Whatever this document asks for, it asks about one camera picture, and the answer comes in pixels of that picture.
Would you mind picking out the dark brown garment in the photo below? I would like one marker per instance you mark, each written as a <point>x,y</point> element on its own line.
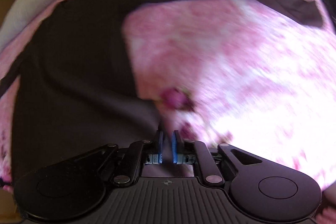
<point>76,87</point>

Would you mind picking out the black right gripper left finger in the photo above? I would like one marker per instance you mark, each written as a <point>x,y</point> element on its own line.
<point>159,138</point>

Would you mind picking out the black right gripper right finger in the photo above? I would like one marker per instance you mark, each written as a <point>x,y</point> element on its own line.
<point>177,145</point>

